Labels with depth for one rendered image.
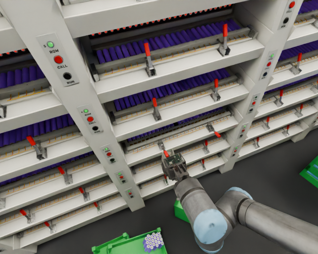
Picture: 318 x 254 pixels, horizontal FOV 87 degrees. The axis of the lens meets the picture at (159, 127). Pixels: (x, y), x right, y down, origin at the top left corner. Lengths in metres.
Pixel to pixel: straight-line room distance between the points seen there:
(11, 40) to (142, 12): 0.29
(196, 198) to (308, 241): 0.26
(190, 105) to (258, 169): 0.92
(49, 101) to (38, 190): 0.46
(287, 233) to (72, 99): 0.66
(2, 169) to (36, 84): 0.33
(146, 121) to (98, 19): 0.37
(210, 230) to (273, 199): 0.93
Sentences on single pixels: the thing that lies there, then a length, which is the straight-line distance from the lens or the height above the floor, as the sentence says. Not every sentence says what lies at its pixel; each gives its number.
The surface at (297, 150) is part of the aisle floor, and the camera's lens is 1.74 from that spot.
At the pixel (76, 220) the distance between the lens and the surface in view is 1.22.
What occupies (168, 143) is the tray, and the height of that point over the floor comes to 0.55.
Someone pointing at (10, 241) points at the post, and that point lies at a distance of 1.32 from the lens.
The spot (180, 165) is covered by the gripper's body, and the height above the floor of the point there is 0.65.
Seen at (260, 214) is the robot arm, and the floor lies 0.65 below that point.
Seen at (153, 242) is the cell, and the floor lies 0.08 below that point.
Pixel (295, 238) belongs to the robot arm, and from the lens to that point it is 0.57.
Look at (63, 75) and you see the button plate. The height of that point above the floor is 1.00.
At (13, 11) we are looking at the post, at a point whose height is 1.14.
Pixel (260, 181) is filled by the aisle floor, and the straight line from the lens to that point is 1.45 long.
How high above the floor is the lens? 1.19
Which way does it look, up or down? 46 degrees down
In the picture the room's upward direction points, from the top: 8 degrees counter-clockwise
